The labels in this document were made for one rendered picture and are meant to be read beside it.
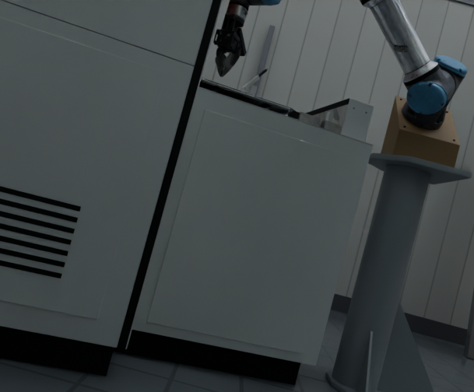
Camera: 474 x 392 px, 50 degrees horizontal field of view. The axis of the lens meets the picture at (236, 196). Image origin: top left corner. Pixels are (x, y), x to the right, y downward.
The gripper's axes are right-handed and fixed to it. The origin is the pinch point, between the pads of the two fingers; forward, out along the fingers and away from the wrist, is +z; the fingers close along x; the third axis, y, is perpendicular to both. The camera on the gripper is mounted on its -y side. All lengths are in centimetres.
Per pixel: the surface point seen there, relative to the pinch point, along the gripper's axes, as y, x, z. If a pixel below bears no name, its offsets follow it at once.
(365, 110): -3, 53, 4
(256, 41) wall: -187, -70, -85
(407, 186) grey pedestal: -16, 72, 24
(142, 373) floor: 42, 20, 97
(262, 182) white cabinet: 19, 32, 37
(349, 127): -1, 50, 11
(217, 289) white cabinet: 22, 28, 72
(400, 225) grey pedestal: -16, 73, 38
